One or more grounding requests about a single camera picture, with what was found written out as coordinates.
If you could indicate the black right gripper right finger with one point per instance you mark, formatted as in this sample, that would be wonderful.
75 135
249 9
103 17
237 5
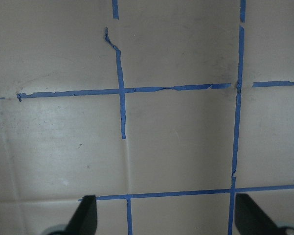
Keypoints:
250 219

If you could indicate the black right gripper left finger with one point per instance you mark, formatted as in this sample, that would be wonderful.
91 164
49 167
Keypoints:
84 220

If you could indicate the brown paper table cover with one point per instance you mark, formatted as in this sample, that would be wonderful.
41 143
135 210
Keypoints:
163 109

